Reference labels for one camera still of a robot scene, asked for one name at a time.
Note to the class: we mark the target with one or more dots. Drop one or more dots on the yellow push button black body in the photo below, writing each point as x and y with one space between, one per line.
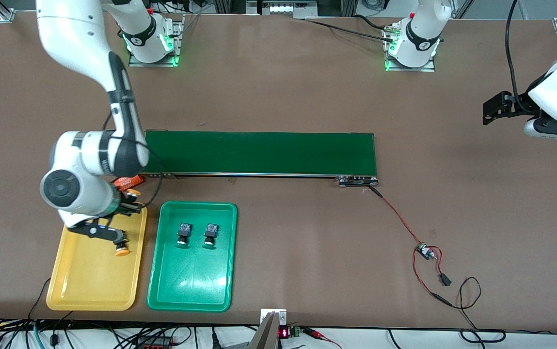
122 250
134 192

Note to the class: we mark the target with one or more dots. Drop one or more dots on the orange cylinder with white print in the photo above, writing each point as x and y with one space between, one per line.
130 181

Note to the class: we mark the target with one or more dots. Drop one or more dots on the green push button black body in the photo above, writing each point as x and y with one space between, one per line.
183 230
211 230

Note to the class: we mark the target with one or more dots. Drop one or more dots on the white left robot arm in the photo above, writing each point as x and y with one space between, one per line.
421 34

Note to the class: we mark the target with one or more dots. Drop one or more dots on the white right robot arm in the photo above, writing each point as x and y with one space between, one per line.
74 43

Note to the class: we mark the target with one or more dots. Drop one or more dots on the yellow plastic tray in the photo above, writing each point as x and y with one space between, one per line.
94 286

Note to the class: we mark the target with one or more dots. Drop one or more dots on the green plastic tray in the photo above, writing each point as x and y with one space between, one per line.
196 281

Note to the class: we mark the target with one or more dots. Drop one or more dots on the green conveyor belt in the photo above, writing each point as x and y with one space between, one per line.
259 152

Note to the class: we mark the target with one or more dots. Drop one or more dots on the red and black power strip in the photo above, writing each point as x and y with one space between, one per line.
154 344

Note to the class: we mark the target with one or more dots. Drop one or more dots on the small controller circuit board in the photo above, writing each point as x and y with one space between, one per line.
423 250

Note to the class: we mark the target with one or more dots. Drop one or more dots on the small black plug connector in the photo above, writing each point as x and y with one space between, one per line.
445 279

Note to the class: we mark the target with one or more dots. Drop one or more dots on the red LED display module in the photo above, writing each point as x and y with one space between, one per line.
284 333

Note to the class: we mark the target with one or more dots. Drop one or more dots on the red clip lead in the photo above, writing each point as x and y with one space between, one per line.
314 332

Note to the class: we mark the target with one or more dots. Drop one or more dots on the white light panel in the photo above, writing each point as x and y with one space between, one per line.
283 7

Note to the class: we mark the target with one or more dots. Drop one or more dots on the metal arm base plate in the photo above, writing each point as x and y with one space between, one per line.
180 39
426 68

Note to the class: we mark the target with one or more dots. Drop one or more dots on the grey metal camera bracket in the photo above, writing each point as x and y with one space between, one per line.
271 334

